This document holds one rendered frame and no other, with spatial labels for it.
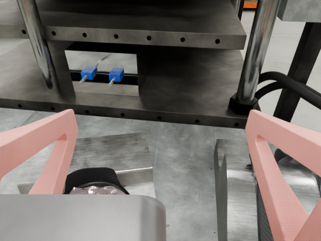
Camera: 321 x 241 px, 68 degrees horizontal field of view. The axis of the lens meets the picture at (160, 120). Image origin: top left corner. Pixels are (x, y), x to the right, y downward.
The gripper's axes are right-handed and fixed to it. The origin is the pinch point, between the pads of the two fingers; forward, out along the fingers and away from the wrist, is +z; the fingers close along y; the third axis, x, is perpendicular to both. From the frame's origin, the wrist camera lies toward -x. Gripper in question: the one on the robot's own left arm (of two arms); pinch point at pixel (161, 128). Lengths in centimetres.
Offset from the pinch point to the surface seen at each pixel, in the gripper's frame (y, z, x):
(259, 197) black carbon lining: -17.4, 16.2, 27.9
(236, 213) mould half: -13.0, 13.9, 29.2
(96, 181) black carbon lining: 13.6, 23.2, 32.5
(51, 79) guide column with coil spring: 43, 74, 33
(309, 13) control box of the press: -47, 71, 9
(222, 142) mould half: -16, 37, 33
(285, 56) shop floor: -175, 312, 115
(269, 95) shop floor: -113, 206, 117
